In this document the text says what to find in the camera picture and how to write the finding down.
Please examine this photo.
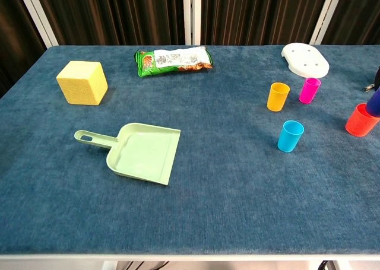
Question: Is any dark blue plastic cup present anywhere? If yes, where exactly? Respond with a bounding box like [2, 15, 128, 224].
[365, 85, 380, 117]

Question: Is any magenta plastic cup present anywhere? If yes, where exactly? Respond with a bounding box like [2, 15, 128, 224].
[299, 77, 322, 104]

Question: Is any yellow-orange plastic cup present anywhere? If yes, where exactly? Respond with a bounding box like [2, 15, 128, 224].
[267, 82, 290, 113]

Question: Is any cyan plastic cup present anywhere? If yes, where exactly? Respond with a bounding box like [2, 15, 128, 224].
[277, 120, 305, 154]

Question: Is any red-orange plastic cup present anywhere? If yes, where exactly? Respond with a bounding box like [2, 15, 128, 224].
[345, 103, 380, 138]

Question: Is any dark brown curtain panel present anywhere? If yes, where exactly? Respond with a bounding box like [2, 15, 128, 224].
[322, 0, 380, 45]
[200, 0, 332, 45]
[32, 0, 186, 47]
[0, 0, 48, 99]

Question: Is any white oval plastic base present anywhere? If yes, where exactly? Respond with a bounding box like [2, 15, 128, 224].
[281, 43, 330, 78]

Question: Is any blue fabric table mat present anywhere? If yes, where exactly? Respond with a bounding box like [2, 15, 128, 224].
[0, 45, 380, 256]

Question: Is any green snack bag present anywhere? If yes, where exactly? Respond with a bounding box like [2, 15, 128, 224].
[135, 46, 214, 78]

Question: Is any light green plastic dustpan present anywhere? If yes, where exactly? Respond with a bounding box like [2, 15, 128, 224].
[74, 122, 182, 187]

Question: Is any yellow foam cube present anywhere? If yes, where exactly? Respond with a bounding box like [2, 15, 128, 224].
[56, 61, 109, 106]

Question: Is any white upright frame post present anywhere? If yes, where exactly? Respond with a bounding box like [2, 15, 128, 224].
[183, 0, 202, 46]
[16, 0, 59, 48]
[309, 0, 341, 45]

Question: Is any black cable bundle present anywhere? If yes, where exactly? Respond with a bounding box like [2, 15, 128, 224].
[117, 261, 170, 270]

